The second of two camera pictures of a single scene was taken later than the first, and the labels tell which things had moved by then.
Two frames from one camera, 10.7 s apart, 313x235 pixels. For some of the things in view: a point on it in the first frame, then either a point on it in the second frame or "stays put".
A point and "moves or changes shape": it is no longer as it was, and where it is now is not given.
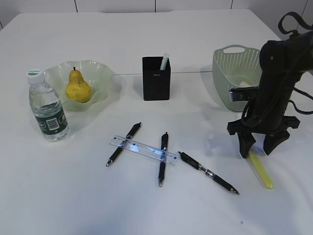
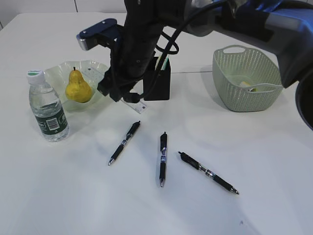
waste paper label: [245, 83] moves or changes shape
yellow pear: [77, 89] stays put
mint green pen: [166, 63] stays put
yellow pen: [256, 157] → [157, 62]
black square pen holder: [156, 82] stays put
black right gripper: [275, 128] → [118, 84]
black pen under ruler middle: [164, 149] stays put
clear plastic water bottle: [47, 108] stays put
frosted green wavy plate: [98, 76] stays put
